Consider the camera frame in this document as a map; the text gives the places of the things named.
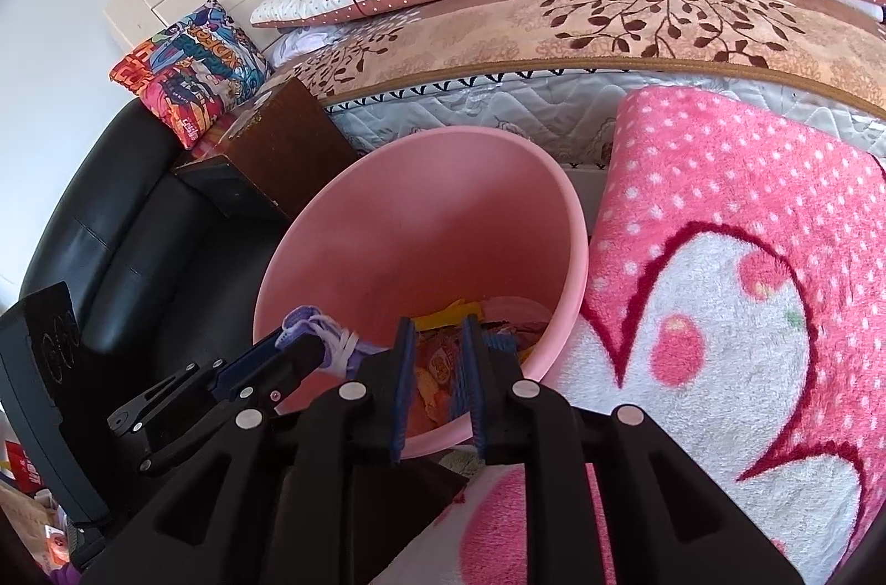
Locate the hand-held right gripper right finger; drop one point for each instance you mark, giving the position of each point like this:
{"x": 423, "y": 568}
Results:
{"x": 472, "y": 363}

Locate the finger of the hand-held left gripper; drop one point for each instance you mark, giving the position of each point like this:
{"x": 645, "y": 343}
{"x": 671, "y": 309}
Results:
{"x": 297, "y": 360}
{"x": 242, "y": 365}

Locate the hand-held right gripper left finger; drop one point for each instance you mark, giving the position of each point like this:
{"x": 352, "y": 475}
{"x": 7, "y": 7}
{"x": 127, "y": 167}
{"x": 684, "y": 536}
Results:
{"x": 401, "y": 363}

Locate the purple face mask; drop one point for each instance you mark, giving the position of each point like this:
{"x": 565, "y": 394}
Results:
{"x": 297, "y": 327}

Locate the clear wrapper with red label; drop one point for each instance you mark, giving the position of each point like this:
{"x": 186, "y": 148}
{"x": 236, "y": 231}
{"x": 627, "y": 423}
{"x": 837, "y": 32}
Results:
{"x": 439, "y": 370}

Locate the pink plastic bin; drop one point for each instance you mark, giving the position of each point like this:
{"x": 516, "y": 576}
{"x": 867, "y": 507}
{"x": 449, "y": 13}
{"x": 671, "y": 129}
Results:
{"x": 415, "y": 225}

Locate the black leather chair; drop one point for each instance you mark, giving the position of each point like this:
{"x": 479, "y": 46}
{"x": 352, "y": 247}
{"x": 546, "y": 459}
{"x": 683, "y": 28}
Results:
{"x": 104, "y": 225}

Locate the brown wooden cabinet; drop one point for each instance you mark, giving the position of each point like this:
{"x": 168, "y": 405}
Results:
{"x": 277, "y": 142}

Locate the white quilted mattress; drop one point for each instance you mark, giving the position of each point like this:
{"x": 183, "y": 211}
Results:
{"x": 519, "y": 101}

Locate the colourful printed cushion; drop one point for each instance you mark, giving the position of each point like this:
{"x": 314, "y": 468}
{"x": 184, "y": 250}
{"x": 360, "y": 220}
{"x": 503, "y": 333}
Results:
{"x": 187, "y": 66}

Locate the pink dotted fleece blanket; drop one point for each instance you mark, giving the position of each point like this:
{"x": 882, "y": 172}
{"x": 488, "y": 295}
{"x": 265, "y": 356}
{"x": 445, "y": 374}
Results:
{"x": 727, "y": 177}

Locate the beige floral blanket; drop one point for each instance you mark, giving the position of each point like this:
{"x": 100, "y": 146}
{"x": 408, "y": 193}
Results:
{"x": 484, "y": 31}

